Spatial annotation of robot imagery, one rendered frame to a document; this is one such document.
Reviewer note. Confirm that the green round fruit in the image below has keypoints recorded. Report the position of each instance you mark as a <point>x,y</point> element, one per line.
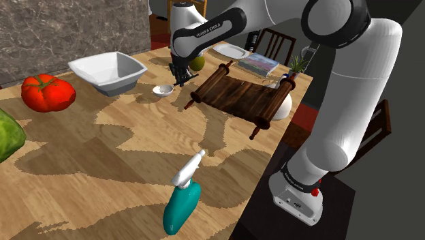
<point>198,63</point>

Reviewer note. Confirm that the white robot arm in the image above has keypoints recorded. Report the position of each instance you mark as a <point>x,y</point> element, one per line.
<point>352,109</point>

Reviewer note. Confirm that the green cabbage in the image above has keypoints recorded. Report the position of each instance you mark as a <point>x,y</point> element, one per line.
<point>8,136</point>

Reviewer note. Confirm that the red tomato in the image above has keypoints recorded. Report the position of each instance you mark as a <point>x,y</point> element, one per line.
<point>48,93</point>

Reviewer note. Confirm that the colourful book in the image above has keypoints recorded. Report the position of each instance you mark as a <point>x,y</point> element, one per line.
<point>259,63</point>

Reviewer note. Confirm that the white plate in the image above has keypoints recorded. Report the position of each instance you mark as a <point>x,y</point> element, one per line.
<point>230,50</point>

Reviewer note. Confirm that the white round vase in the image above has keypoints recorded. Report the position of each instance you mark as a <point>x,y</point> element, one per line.
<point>283,108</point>

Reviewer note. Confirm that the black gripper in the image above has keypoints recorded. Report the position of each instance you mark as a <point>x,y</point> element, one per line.
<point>179,61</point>

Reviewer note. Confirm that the teal spray bottle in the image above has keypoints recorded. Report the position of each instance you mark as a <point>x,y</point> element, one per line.
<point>182,206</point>

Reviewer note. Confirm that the small white round bowl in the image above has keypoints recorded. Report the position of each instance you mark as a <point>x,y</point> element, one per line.
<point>162,90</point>

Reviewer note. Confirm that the dark wooden scroll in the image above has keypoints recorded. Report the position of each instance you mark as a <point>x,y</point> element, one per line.
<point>242,96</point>

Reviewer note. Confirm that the dark wooden chair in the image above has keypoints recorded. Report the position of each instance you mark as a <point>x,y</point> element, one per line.
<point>275,43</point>
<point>378,126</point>

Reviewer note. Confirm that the large white square bowl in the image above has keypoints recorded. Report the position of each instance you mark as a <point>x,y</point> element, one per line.
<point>109,68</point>

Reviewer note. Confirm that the wooden table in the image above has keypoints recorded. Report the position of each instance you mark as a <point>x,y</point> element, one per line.
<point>132,159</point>

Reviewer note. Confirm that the small potted green plant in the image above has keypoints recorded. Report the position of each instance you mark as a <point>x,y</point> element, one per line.
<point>296,66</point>

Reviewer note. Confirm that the dark robot stand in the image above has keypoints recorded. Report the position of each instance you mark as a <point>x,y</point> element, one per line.
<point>265,212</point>

